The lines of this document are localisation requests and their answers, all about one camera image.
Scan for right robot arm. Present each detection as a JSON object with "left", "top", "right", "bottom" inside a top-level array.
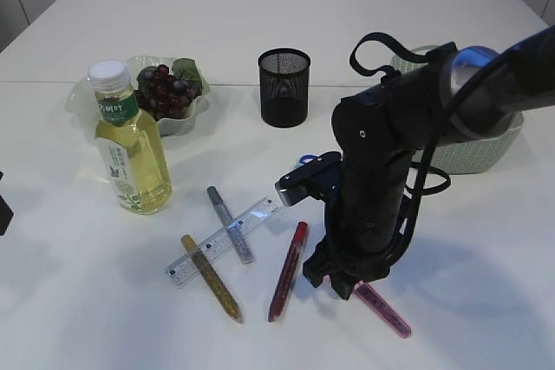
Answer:
[{"left": 303, "top": 29, "right": 554, "bottom": 299}]

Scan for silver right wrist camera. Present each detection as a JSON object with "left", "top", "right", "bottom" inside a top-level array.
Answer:
[{"left": 275, "top": 151, "right": 343, "bottom": 206}]

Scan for gold glitter pen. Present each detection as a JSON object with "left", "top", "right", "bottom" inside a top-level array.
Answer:
[{"left": 181, "top": 235, "right": 243, "bottom": 323}]

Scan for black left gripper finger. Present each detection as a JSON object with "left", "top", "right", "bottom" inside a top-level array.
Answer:
[{"left": 0, "top": 196, "right": 13, "bottom": 236}]

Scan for blue scissors with sheath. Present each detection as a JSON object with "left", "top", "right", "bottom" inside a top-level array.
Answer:
[{"left": 293, "top": 154, "right": 318, "bottom": 170}]

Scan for yellow tea bottle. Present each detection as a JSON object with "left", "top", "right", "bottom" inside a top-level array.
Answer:
[{"left": 88, "top": 60, "right": 173, "bottom": 215}]

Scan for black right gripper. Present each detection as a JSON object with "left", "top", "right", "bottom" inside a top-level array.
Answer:
[{"left": 303, "top": 151, "right": 415, "bottom": 300}]

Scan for red glitter pen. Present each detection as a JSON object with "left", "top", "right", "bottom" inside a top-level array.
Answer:
[{"left": 268, "top": 221, "right": 309, "bottom": 322}]

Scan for green wavy plastic plate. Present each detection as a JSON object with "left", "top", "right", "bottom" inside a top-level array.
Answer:
[{"left": 65, "top": 55, "right": 210, "bottom": 136}]

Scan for pink scissors with sheath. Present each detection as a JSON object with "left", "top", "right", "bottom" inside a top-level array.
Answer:
[{"left": 354, "top": 282, "right": 412, "bottom": 339}]

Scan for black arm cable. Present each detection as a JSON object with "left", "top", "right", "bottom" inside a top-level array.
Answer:
[{"left": 349, "top": 25, "right": 555, "bottom": 267}]

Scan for silver glitter pen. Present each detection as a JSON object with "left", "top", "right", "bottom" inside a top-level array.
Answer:
[{"left": 206, "top": 186, "right": 255, "bottom": 264}]

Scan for clear plastic ruler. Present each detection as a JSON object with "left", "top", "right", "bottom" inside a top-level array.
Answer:
[{"left": 165, "top": 198, "right": 282, "bottom": 288}]

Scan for purple grape bunch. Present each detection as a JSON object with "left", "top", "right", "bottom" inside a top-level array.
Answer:
[{"left": 134, "top": 58, "right": 206, "bottom": 121}]

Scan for black mesh pen holder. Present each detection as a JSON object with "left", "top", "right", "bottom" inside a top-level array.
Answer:
[{"left": 258, "top": 48, "right": 311, "bottom": 128}]

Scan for green woven plastic basket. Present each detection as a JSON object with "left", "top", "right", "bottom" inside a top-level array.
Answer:
[{"left": 389, "top": 43, "right": 524, "bottom": 176}]

